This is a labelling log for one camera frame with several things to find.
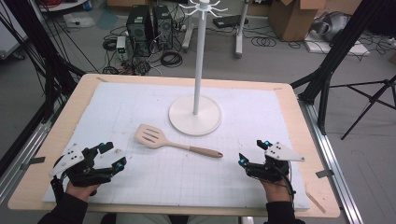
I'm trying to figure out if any white gridded mat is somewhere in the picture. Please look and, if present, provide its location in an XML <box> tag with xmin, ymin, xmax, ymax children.
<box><xmin>42</xmin><ymin>81</ymin><xmax>311</xmax><ymax>211</ymax></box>

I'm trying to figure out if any coiled black cable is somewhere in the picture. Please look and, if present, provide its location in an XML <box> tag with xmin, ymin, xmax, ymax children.
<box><xmin>160</xmin><ymin>50</ymin><xmax>184</xmax><ymax>68</ymax></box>
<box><xmin>250</xmin><ymin>35</ymin><xmax>277</xmax><ymax>49</ymax></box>

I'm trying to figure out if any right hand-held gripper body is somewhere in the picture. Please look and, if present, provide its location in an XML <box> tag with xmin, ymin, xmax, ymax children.
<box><xmin>245</xmin><ymin>141</ymin><xmax>306</xmax><ymax>184</ymax></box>

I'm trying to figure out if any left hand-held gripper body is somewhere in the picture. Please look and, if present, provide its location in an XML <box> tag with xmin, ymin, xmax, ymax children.
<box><xmin>49</xmin><ymin>143</ymin><xmax>117</xmax><ymax>203</ymax></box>

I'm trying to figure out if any beige slotted spatula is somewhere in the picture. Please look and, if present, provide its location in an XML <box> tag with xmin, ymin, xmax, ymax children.
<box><xmin>134</xmin><ymin>123</ymin><xmax>224</xmax><ymax>160</ymax></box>

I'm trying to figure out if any thin wooden strip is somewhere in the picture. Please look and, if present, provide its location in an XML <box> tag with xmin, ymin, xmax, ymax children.
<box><xmin>305</xmin><ymin>190</ymin><xmax>327</xmax><ymax>215</ymax></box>

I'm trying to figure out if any grey metal bracket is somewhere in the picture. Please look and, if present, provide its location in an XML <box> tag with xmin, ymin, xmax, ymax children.
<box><xmin>315</xmin><ymin>169</ymin><xmax>335</xmax><ymax>179</ymax></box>
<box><xmin>20</xmin><ymin>156</ymin><xmax>47</xmax><ymax>171</ymax></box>

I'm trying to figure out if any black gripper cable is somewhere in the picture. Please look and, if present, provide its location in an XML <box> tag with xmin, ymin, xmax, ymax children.
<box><xmin>273</xmin><ymin>169</ymin><xmax>297</xmax><ymax>209</ymax></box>

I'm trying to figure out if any black flat device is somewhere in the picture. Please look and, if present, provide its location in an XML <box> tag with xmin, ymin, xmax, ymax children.
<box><xmin>212</xmin><ymin>14</ymin><xmax>249</xmax><ymax>30</ymax></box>

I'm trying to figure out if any white stand leg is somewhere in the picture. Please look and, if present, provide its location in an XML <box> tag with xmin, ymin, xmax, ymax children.
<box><xmin>181</xmin><ymin>11</ymin><xmax>195</xmax><ymax>53</ymax></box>
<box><xmin>233</xmin><ymin>0</ymin><xmax>251</xmax><ymax>59</ymax></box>

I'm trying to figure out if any person's left hand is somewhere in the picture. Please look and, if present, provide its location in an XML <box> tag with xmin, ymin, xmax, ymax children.
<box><xmin>64</xmin><ymin>181</ymin><xmax>101</xmax><ymax>203</ymax></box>

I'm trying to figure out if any white hook rack stand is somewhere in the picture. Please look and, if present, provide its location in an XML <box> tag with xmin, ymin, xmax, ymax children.
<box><xmin>167</xmin><ymin>0</ymin><xmax>230</xmax><ymax>137</ymax></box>

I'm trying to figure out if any grey rounded appliance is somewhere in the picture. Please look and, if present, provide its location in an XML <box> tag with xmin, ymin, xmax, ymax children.
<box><xmin>310</xmin><ymin>11</ymin><xmax>352</xmax><ymax>43</ymax></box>

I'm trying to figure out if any black tripod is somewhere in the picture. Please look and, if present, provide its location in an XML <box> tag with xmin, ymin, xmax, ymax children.
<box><xmin>329</xmin><ymin>74</ymin><xmax>396</xmax><ymax>141</ymax></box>

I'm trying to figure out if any small white electronic box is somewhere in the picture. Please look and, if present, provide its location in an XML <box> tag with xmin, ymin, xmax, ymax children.
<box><xmin>116</xmin><ymin>35</ymin><xmax>127</xmax><ymax>54</ymax></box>

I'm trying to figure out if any brown cardboard box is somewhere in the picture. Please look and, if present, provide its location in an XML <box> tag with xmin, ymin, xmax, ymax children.
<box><xmin>268</xmin><ymin>0</ymin><xmax>328</xmax><ymax>43</ymax></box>

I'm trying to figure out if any black frame post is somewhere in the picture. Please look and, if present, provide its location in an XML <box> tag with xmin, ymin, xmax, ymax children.
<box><xmin>290</xmin><ymin>0</ymin><xmax>380</xmax><ymax>135</ymax></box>
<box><xmin>0</xmin><ymin>0</ymin><xmax>87</xmax><ymax>126</ymax></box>

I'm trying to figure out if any person's right hand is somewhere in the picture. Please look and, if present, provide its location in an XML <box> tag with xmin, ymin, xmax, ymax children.
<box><xmin>260</xmin><ymin>179</ymin><xmax>293</xmax><ymax>204</ymax></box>

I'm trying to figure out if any black computer tower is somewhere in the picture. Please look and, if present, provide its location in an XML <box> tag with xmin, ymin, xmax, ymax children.
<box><xmin>125</xmin><ymin>5</ymin><xmax>154</xmax><ymax>58</ymax></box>
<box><xmin>151</xmin><ymin>4</ymin><xmax>174</xmax><ymax>51</ymax></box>

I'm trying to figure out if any white flat board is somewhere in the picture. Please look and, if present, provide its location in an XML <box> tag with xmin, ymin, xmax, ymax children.
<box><xmin>304</xmin><ymin>30</ymin><xmax>372</xmax><ymax>57</ymax></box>

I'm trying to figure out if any aluminium rail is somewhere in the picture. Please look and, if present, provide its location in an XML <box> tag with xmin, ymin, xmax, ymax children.
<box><xmin>0</xmin><ymin>120</ymin><xmax>53</xmax><ymax>203</ymax></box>
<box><xmin>298</xmin><ymin>98</ymin><xmax>364</xmax><ymax>224</ymax></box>

